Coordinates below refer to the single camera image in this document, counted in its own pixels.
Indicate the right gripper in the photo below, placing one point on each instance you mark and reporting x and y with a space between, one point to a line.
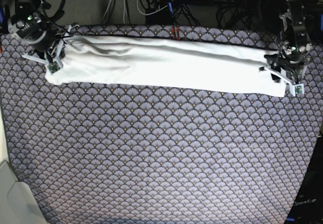
36 30

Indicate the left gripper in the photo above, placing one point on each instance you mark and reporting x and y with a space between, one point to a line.
288 60

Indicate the white printed T-shirt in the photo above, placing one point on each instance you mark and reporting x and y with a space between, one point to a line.
166 63

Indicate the red table clamp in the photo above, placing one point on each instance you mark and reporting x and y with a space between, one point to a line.
175 32

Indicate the patterned grey tablecloth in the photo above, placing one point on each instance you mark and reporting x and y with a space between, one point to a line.
93 153

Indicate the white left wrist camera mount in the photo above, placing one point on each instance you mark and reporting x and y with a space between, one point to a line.
294 88

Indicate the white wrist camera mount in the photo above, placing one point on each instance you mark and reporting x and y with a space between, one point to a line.
294 88
49 49

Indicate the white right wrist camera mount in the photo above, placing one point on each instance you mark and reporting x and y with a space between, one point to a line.
49 49

